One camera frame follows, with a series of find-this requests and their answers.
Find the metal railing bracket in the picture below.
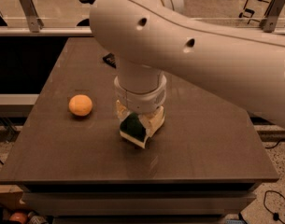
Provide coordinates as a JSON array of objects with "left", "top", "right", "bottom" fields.
[
  {"left": 261, "top": 0, "right": 285, "bottom": 33},
  {"left": 19, "top": 0, "right": 44, "bottom": 33}
]

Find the left metal railing bracket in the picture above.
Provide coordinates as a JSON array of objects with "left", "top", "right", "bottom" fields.
[{"left": 19, "top": 0, "right": 44, "bottom": 33}]

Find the black office chair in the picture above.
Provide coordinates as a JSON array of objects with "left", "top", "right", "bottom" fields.
[{"left": 77, "top": 0, "right": 96, "bottom": 27}]

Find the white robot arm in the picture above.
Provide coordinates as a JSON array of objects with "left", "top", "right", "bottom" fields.
[{"left": 90, "top": 0, "right": 285, "bottom": 129}]

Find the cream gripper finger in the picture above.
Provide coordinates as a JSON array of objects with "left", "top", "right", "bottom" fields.
[
  {"left": 116, "top": 100, "right": 130, "bottom": 121},
  {"left": 138, "top": 106, "right": 164, "bottom": 137}
]

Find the horizontal metal rail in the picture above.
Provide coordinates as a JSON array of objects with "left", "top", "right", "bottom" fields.
[{"left": 0, "top": 26, "right": 285, "bottom": 37}]

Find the green and yellow sponge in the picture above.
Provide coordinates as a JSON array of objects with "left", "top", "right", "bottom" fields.
[{"left": 120, "top": 113, "right": 148, "bottom": 148}]

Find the yellow frame stool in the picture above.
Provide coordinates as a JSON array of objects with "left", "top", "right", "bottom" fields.
[{"left": 238, "top": 0, "right": 272, "bottom": 24}]

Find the black floor cable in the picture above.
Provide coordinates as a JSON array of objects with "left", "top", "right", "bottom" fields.
[{"left": 263, "top": 189, "right": 285, "bottom": 224}]

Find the orange fruit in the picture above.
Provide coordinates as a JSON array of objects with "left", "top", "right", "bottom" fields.
[{"left": 68, "top": 94, "right": 93, "bottom": 117}]

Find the red object under table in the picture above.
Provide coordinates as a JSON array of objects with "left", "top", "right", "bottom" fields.
[{"left": 9, "top": 212, "right": 28, "bottom": 224}]

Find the right metal railing bracket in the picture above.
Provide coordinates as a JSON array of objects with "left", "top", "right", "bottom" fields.
[{"left": 261, "top": 0, "right": 285, "bottom": 33}]

